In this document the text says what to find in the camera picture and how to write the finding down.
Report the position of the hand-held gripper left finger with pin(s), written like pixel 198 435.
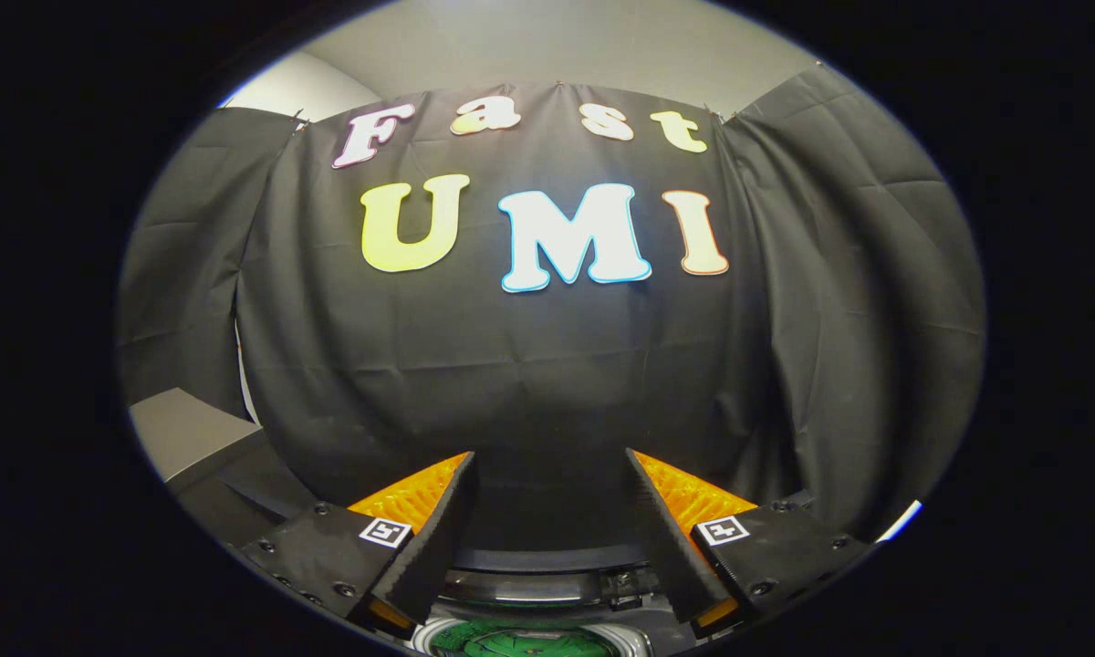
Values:
pixel 438 538

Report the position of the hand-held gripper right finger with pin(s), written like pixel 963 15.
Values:
pixel 664 538

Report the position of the grey washing machine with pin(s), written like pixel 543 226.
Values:
pixel 648 630

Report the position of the green polo shirt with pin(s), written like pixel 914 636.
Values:
pixel 511 643

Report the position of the black backdrop cloth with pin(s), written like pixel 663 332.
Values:
pixel 511 365

